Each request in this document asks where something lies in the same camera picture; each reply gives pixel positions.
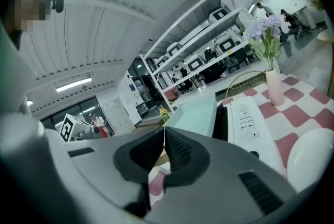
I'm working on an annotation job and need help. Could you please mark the pale artificial flowers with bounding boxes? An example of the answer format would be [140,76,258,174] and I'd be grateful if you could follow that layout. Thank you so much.
[308,0,325,11]

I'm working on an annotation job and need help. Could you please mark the white round plate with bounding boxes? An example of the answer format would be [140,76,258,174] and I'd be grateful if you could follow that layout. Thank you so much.
[285,127,334,194]

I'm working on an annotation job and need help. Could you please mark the black framed glass door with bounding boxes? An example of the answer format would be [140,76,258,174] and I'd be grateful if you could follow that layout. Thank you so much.
[128,56,168,121]

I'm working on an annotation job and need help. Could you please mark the pink chair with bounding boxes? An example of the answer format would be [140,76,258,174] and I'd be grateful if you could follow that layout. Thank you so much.
[165,88,178,101]

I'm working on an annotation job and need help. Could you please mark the pink vase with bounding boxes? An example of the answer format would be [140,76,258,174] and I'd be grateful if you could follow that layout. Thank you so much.
[265,68,285,107]

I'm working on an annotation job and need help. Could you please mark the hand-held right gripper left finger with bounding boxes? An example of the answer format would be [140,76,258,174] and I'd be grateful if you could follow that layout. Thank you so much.
[64,126,166,219]

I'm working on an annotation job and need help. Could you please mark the round wooden table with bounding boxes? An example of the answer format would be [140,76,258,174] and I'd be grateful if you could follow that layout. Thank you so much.
[316,29,334,43]

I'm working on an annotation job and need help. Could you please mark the pink white checkered tablecloth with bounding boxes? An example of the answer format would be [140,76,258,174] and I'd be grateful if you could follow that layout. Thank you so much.
[148,73,334,208]

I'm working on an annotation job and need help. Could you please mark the purple artificial flowers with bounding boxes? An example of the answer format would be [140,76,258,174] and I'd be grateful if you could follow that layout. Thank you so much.
[244,14,283,71]

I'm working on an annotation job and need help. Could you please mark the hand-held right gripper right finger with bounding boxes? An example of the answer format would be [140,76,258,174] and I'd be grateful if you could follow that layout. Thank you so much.
[145,126,299,224]

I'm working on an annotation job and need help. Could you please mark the ceiling light panel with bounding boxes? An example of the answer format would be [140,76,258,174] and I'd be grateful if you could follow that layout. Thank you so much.
[55,77,92,93]

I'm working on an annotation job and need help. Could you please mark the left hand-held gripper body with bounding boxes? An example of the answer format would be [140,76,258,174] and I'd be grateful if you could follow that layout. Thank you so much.
[59,113,91,143]

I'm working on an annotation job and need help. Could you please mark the person's head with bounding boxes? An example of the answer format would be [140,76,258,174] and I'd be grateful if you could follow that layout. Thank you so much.
[10,0,53,33]

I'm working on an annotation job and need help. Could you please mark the white metal shelf rack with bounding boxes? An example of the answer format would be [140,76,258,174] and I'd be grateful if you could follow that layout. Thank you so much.
[139,0,282,112]

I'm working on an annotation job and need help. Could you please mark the gold wire basket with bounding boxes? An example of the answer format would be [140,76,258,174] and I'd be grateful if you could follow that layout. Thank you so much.
[224,70,268,100]

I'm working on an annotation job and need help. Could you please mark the person's grey shirt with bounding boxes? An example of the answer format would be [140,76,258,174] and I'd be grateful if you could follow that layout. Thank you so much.
[0,18,38,120]

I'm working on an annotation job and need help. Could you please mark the group of white screen devices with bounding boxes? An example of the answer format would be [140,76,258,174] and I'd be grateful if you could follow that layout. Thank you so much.
[156,7,243,73]

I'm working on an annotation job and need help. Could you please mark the white portable stove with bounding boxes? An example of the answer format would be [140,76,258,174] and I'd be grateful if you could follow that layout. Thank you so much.
[212,96,285,177]

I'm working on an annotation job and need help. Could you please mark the white cabinet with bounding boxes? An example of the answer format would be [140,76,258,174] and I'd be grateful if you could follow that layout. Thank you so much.
[100,97,137,135]

